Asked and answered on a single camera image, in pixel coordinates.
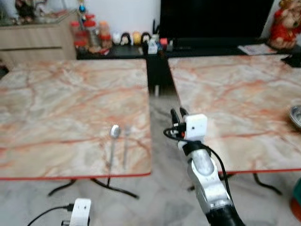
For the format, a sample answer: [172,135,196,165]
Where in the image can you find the dark decorative figurine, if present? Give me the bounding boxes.
[14,0,36,23]

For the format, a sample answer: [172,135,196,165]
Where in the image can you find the blue ornament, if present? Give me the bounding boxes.
[78,0,87,17]

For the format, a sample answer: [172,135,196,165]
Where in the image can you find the black television console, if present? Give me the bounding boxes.
[78,40,301,95]

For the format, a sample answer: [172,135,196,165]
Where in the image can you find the light wooden cabinet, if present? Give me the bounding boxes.
[0,12,79,71]

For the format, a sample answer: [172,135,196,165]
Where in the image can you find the silver metal spoon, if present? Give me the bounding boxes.
[106,124,122,172]

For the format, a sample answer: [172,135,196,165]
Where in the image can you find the silver metal fork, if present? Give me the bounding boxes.
[121,125,132,169]

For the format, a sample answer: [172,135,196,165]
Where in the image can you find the printed magazine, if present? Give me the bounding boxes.
[238,44,278,56]

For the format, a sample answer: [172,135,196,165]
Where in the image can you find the black television screen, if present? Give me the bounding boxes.
[160,0,274,40]

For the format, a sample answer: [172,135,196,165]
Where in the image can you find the black haired pale figurine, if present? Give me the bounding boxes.
[120,32,131,46]

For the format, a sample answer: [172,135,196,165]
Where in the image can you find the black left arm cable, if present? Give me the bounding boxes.
[27,203,75,226]

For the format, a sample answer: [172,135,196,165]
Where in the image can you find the small black figurine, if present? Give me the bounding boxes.
[141,32,152,46]

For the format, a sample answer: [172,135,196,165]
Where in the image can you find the green and red stool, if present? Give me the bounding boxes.
[290,178,301,222]

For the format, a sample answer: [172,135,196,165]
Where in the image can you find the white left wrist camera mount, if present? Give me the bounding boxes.
[68,198,92,226]

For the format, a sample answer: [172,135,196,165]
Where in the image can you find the small white box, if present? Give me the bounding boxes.
[148,40,158,55]

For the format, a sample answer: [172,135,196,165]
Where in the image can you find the red and gold plush figure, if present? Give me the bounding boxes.
[268,0,301,50]

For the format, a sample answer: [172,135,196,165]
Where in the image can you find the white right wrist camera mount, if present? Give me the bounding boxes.
[182,113,208,142]

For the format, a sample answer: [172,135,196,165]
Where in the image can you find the small yellow figurine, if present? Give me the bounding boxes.
[132,31,142,45]

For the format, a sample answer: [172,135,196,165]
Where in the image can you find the tall clear jar red lid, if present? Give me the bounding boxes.
[83,16,100,48]

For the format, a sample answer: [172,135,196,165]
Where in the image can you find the black metal table base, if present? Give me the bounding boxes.
[47,177,140,199]
[188,172,283,195]

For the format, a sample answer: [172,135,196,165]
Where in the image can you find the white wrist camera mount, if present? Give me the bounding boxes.
[68,198,92,226]
[182,113,208,142]

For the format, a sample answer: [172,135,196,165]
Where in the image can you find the small black object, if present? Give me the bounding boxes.
[285,53,301,67]

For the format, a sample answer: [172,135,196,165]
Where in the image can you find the clear jar orange lid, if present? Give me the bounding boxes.
[99,21,112,49]

